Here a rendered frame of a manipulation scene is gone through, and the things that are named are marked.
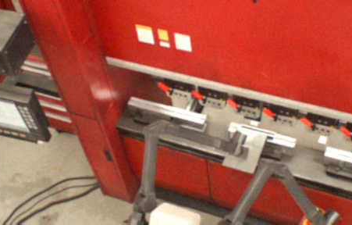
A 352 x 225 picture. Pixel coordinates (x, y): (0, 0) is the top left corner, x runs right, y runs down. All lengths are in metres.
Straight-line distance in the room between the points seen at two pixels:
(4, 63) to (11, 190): 2.01
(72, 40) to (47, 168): 1.91
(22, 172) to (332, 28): 2.93
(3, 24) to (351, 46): 1.57
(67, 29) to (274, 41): 0.99
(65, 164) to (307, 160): 2.04
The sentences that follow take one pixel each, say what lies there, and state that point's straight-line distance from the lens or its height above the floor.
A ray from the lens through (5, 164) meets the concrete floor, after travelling 4.75.
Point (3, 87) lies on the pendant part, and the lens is 3.02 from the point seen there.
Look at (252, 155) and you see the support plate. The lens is 3.19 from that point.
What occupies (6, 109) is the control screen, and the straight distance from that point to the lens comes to 3.03.
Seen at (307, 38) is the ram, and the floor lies 1.86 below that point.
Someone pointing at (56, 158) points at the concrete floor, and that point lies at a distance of 4.62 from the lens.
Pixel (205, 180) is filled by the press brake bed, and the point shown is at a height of 0.50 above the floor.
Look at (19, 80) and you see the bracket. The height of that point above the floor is 1.21.
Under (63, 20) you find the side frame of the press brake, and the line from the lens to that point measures 2.78.
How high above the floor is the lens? 3.69
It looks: 53 degrees down
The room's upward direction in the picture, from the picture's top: 10 degrees counter-clockwise
